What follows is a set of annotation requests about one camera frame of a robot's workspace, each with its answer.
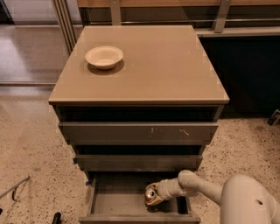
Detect white paper bowl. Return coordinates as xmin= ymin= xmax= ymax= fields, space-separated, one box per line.
xmin=85 ymin=45 xmax=123 ymax=70

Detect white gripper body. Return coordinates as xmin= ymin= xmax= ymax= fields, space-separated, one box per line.
xmin=157 ymin=178 xmax=183 ymax=200

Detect metal rod on floor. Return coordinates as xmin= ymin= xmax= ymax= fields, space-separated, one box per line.
xmin=0 ymin=175 xmax=30 ymax=199

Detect red coke can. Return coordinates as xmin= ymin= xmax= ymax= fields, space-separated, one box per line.
xmin=144 ymin=187 xmax=157 ymax=205

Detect dark caster wheel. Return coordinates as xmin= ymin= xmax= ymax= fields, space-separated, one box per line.
xmin=267 ymin=108 xmax=280 ymax=126

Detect grey open bottom drawer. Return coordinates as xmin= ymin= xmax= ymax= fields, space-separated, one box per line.
xmin=79 ymin=172 xmax=200 ymax=224

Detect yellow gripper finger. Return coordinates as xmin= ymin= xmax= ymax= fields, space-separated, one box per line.
xmin=145 ymin=195 xmax=164 ymax=207
xmin=145 ymin=182 xmax=159 ymax=191

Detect metal frame post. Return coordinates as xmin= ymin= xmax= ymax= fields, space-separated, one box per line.
xmin=51 ymin=0 xmax=77 ymax=54

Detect grey middle drawer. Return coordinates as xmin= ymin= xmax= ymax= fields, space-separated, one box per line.
xmin=73 ymin=155 xmax=202 ymax=172

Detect grey top drawer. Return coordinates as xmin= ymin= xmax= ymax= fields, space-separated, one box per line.
xmin=59 ymin=122 xmax=218 ymax=145

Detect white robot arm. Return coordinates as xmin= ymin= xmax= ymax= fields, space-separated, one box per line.
xmin=145 ymin=170 xmax=280 ymax=224

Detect black object on floor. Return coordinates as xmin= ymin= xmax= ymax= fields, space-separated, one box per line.
xmin=52 ymin=213 xmax=61 ymax=224

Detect grey drawer cabinet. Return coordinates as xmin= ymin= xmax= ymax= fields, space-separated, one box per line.
xmin=49 ymin=25 xmax=229 ymax=180

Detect wooden counter with brackets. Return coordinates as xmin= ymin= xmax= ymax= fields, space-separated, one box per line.
xmin=77 ymin=0 xmax=280 ymax=38

